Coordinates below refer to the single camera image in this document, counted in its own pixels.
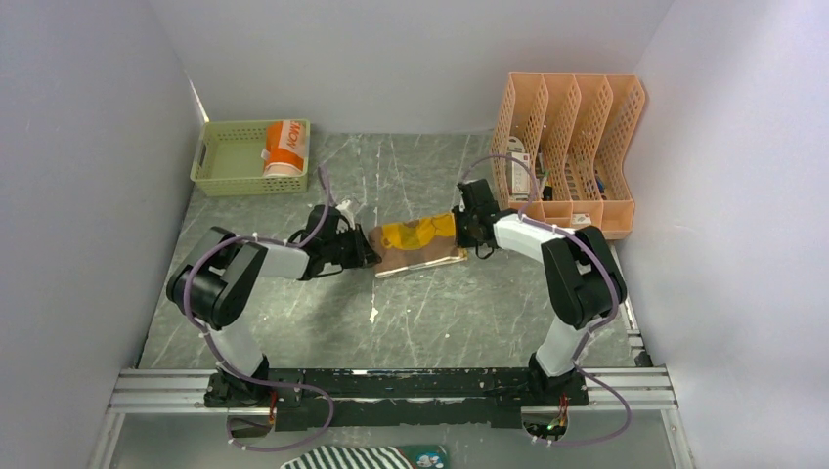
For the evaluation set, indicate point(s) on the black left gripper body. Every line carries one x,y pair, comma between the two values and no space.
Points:
347,249

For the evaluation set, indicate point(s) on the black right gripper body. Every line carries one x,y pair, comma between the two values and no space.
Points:
464,233

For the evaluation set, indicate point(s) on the yellow brown towel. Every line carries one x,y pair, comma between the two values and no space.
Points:
417,244

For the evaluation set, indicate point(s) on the orange white patterned towel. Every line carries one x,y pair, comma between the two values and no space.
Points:
286,150

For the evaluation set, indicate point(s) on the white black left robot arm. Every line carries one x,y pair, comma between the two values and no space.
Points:
212,286

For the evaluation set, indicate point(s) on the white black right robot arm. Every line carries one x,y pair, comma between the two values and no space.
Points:
583,281

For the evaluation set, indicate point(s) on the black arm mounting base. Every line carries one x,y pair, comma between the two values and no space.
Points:
390,397

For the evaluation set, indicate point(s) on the white red paper card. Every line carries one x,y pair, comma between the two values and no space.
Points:
519,183

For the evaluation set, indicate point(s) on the orange plastic file organizer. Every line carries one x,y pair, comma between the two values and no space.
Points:
577,129

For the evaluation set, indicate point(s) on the small white box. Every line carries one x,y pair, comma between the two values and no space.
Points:
581,219

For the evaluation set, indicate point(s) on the green plastic basket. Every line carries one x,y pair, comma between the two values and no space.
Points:
228,162

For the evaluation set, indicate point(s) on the black white striped towel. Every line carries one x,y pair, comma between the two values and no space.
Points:
337,457

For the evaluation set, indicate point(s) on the teal patterned cloth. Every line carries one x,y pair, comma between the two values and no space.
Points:
425,456

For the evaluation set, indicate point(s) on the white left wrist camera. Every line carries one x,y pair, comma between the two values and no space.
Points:
350,208

